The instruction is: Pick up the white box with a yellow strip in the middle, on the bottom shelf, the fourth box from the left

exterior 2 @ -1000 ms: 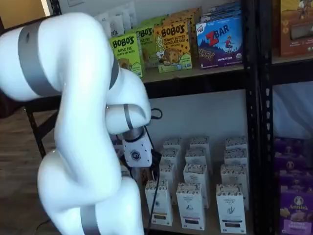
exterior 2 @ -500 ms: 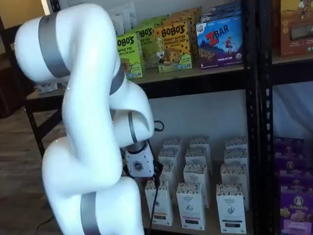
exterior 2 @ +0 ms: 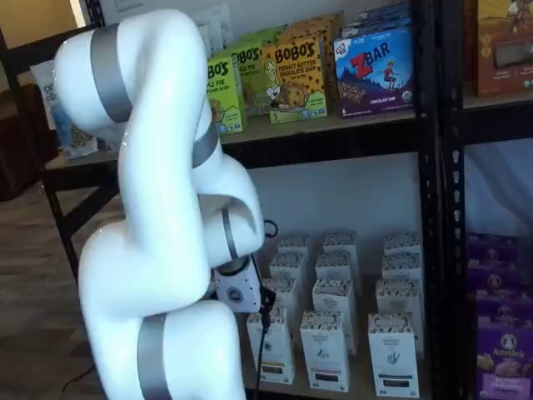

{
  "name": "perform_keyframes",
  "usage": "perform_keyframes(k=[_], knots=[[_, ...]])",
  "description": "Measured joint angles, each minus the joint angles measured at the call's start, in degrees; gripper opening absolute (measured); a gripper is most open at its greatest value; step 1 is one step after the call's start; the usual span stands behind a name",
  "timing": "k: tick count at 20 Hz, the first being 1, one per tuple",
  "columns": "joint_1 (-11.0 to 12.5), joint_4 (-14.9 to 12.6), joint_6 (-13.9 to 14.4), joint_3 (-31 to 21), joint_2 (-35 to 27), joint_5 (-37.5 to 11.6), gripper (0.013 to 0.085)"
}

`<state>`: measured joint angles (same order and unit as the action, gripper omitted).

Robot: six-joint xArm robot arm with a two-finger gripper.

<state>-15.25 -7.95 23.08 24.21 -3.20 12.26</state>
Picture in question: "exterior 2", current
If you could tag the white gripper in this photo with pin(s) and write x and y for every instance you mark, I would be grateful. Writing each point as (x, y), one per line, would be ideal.
(239, 291)

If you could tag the white box yellow strip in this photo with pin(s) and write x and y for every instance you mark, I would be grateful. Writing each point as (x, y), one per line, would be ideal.
(287, 264)
(275, 350)
(293, 246)
(287, 296)

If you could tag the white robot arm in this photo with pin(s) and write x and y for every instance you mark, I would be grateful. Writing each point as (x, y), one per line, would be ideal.
(158, 208)

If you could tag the white box pink strip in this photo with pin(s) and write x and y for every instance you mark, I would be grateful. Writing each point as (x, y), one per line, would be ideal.
(339, 243)
(333, 296)
(322, 354)
(333, 266)

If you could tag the white box dark strip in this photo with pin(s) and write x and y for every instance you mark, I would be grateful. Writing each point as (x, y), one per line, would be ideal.
(391, 358)
(401, 266)
(401, 243)
(397, 298)

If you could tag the green Bobo's box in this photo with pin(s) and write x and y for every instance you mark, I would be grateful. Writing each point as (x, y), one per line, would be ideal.
(250, 83)
(266, 35)
(225, 104)

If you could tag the black metal shelf rack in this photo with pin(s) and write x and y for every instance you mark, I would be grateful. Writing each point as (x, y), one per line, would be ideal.
(424, 166)
(454, 166)

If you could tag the yellow Bobo's box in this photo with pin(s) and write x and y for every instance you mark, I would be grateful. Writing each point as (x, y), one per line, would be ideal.
(320, 25)
(291, 83)

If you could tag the purple snack box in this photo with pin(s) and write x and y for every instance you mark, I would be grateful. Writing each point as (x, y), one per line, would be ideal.
(499, 312)
(495, 277)
(491, 248)
(504, 366)

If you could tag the blue Zbar box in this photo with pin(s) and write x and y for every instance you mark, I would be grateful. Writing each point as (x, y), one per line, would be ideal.
(375, 21)
(375, 83)

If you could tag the orange snack box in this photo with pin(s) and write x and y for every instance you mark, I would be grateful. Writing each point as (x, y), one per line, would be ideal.
(499, 75)

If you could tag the white blue granola bag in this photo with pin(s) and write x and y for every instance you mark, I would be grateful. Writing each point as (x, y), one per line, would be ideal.
(62, 116)

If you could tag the brown furniture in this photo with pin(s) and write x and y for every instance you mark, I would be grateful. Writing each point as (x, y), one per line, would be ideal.
(21, 146)

